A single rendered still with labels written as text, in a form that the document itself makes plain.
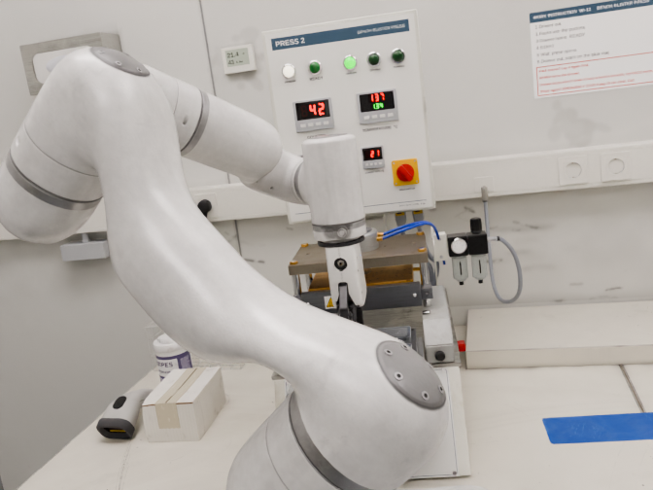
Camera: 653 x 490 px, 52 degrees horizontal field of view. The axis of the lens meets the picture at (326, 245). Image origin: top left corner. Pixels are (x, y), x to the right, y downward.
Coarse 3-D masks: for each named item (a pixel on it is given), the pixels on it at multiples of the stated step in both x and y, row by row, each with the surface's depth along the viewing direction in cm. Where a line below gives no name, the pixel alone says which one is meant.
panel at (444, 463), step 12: (444, 372) 119; (288, 384) 123; (444, 384) 119; (444, 444) 117; (456, 444) 117; (432, 456) 117; (444, 456) 117; (456, 456) 116; (432, 468) 117; (444, 468) 116; (456, 468) 116
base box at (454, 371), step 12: (456, 372) 119; (276, 384) 124; (456, 384) 119; (276, 396) 124; (456, 396) 119; (456, 408) 118; (456, 420) 118; (456, 432) 117; (468, 456) 116; (468, 468) 116
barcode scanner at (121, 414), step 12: (120, 396) 151; (132, 396) 150; (144, 396) 155; (108, 408) 148; (120, 408) 147; (132, 408) 147; (108, 420) 145; (120, 420) 144; (132, 420) 146; (108, 432) 148; (120, 432) 147; (132, 432) 146
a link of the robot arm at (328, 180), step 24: (312, 144) 99; (336, 144) 99; (312, 168) 100; (336, 168) 99; (312, 192) 102; (336, 192) 100; (360, 192) 102; (312, 216) 104; (336, 216) 101; (360, 216) 102
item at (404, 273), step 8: (408, 264) 139; (368, 272) 137; (376, 272) 136; (384, 272) 136; (392, 272) 135; (400, 272) 134; (408, 272) 133; (312, 280) 137; (320, 280) 136; (328, 280) 135; (368, 280) 132; (376, 280) 131; (384, 280) 130; (392, 280) 130; (400, 280) 129; (408, 280) 129; (312, 288) 131; (320, 288) 131; (328, 288) 131
